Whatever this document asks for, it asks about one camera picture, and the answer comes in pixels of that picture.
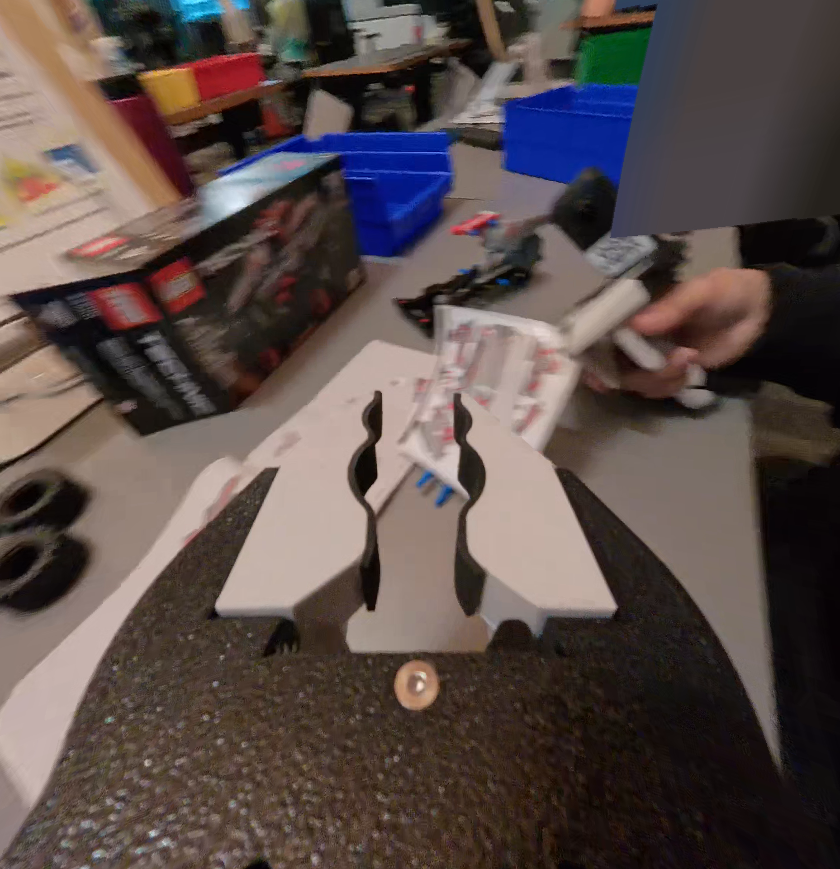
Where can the blue toy pin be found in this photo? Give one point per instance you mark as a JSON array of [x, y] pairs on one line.
[[424, 481], [445, 496]]

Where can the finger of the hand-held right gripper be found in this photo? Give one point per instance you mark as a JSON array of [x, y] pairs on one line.
[[606, 317]]

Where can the person's right hand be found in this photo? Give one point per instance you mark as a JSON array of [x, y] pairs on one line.
[[724, 320]]

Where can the person's right forearm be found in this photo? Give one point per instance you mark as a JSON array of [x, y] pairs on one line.
[[813, 339]]

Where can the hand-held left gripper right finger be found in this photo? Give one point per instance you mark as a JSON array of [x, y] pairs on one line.
[[534, 537]]

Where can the blue storage bin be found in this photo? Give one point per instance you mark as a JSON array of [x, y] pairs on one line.
[[392, 204], [562, 136]]

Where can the printed white instruction sheet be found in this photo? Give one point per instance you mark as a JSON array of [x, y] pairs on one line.
[[25, 225]]

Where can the white sticker sheet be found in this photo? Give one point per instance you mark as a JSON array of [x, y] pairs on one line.
[[500, 368]]

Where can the wooden background table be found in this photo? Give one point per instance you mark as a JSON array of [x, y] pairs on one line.
[[385, 64]]

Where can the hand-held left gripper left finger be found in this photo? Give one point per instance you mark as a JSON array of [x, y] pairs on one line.
[[304, 537]]

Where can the black toy set box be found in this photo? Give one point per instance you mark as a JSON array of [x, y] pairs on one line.
[[189, 327]]

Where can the green storage bin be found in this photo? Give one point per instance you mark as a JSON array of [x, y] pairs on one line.
[[613, 59]]

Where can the grey red toy assembly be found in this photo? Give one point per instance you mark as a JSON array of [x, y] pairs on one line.
[[507, 238]]

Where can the yellow storage bin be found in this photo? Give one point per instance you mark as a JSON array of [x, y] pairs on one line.
[[168, 93]]

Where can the grey desk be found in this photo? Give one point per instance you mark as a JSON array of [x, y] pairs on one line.
[[664, 476]]

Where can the dark red bin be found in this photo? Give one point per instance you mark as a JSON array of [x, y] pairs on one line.
[[151, 143]]

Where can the black toy chassis frame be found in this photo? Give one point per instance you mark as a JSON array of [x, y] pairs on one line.
[[459, 293]]

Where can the red storage bin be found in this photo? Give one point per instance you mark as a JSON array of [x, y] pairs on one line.
[[230, 76]]

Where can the open white instruction booklet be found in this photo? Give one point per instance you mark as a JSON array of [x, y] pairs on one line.
[[324, 387]]

